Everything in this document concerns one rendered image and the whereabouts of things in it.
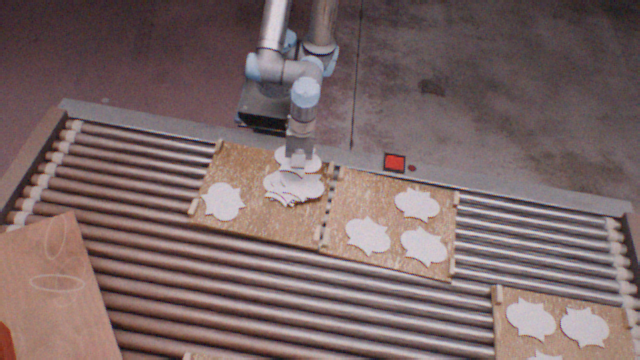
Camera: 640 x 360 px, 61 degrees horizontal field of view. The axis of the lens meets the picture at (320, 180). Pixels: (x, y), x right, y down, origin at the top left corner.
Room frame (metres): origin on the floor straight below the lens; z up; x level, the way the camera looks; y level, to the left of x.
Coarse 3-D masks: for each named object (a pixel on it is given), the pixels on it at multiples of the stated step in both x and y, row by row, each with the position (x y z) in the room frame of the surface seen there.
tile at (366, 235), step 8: (352, 224) 0.98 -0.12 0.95; (360, 224) 0.99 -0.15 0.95; (368, 224) 0.99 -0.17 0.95; (376, 224) 1.00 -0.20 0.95; (352, 232) 0.95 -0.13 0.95; (360, 232) 0.96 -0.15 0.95; (368, 232) 0.96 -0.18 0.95; (376, 232) 0.97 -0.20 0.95; (384, 232) 0.97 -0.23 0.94; (352, 240) 0.92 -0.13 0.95; (360, 240) 0.93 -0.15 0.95; (368, 240) 0.93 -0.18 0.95; (376, 240) 0.94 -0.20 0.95; (384, 240) 0.94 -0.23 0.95; (360, 248) 0.90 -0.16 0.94; (368, 248) 0.90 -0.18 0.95; (376, 248) 0.91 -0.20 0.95; (384, 248) 0.91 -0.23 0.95; (368, 256) 0.88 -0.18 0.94
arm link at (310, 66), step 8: (312, 56) 1.26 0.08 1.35; (288, 64) 1.20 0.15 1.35; (296, 64) 1.21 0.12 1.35; (304, 64) 1.21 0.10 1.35; (312, 64) 1.22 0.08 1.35; (320, 64) 1.24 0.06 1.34; (288, 72) 1.18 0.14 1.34; (296, 72) 1.18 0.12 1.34; (304, 72) 1.18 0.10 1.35; (312, 72) 1.19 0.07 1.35; (320, 72) 1.21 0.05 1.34; (288, 80) 1.17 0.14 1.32; (320, 80) 1.18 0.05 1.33; (320, 88) 1.16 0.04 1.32
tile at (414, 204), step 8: (408, 192) 1.15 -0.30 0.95; (416, 192) 1.16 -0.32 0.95; (400, 200) 1.11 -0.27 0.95; (408, 200) 1.12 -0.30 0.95; (416, 200) 1.12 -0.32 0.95; (424, 200) 1.13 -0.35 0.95; (432, 200) 1.13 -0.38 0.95; (400, 208) 1.08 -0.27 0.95; (408, 208) 1.08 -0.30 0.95; (416, 208) 1.09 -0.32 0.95; (424, 208) 1.09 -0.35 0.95; (432, 208) 1.10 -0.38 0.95; (408, 216) 1.05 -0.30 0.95; (416, 216) 1.06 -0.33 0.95; (424, 216) 1.06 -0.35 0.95; (432, 216) 1.07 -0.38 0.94
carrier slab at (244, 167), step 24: (216, 168) 1.12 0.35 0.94; (240, 168) 1.14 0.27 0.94; (264, 168) 1.15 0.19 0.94; (240, 192) 1.04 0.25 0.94; (264, 192) 1.05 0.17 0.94; (240, 216) 0.95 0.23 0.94; (264, 216) 0.96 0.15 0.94; (288, 216) 0.98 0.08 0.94; (312, 216) 0.99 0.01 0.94; (288, 240) 0.89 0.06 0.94; (312, 240) 0.90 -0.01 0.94
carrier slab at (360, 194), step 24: (336, 192) 1.11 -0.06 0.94; (360, 192) 1.12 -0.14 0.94; (384, 192) 1.14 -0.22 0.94; (432, 192) 1.18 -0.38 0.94; (336, 216) 1.01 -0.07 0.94; (360, 216) 1.03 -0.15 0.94; (384, 216) 1.04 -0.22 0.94; (336, 240) 0.92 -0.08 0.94; (384, 264) 0.86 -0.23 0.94; (408, 264) 0.88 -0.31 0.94; (432, 264) 0.89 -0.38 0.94
